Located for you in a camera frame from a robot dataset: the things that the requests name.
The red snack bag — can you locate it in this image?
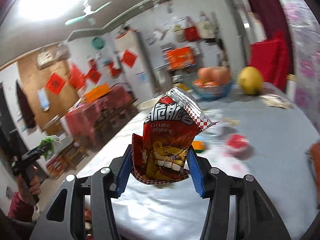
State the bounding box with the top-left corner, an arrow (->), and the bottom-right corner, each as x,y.
131,87 -> 216,185

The orange medicine box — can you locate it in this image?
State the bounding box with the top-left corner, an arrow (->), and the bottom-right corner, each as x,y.
191,140 -> 207,153

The green box with red bow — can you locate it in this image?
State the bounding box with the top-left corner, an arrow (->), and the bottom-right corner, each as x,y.
39,135 -> 61,160

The person left hand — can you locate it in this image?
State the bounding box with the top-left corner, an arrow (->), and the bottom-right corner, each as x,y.
16,166 -> 41,206

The red carton on floor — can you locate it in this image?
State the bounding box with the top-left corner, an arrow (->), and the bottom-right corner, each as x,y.
46,154 -> 69,179

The wooden chair grey seat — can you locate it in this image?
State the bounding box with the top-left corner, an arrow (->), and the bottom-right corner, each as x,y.
44,115 -> 89,170

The red covered side table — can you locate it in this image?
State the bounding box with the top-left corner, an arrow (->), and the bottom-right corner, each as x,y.
65,85 -> 133,144

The white ceramic bowl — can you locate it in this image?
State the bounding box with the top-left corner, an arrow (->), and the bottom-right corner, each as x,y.
137,98 -> 159,114

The grey white tablecloth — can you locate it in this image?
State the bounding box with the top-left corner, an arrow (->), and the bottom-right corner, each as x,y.
75,82 -> 320,240

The blue glass fruit bowl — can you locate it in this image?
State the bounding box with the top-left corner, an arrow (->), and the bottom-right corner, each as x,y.
184,75 -> 233,101

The orange long box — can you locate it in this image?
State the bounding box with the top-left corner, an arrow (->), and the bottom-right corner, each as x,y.
83,83 -> 110,102

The red fu paper on door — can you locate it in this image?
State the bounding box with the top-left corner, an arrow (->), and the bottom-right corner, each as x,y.
46,73 -> 66,95

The white refrigerator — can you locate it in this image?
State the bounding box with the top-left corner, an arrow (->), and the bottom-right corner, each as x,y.
114,30 -> 158,102

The yellow pomelo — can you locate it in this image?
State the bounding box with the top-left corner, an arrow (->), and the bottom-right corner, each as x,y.
238,67 -> 264,95

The white snack packet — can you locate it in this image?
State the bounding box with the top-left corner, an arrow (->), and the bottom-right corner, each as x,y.
260,94 -> 293,109

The red gift box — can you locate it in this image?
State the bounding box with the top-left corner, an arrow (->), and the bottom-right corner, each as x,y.
165,47 -> 195,69

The red fu paper on fridge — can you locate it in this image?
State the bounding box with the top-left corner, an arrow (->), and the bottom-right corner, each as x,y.
120,49 -> 138,68

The brown leather wallet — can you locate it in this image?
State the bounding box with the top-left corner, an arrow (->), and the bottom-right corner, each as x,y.
306,141 -> 320,209

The red tote bag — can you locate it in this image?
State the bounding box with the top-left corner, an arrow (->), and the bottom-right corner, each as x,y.
184,16 -> 200,42

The red cushion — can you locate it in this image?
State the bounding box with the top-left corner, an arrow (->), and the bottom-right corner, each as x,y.
249,31 -> 290,91

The white green tote bag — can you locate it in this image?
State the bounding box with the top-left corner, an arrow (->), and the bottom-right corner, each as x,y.
196,11 -> 216,40

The ceiling fan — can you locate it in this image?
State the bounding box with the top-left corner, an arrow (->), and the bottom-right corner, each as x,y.
65,1 -> 112,25

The floral plastic sheet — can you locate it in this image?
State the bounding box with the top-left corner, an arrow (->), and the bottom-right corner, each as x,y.
280,0 -> 319,130

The red plastic bag on wall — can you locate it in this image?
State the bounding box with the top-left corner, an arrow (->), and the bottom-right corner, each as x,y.
69,62 -> 86,90

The green plate on wall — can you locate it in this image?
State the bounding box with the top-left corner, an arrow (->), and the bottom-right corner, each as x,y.
91,37 -> 105,50

